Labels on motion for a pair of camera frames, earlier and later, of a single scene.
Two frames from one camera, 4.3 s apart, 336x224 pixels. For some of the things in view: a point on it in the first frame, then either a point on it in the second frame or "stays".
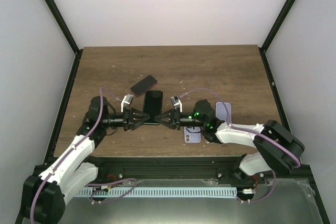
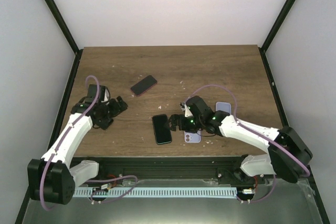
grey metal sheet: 285,201 stays
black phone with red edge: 145,84 stays
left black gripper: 127,114 → 116,109
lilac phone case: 192,134 stays
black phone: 152,105 → 161,129
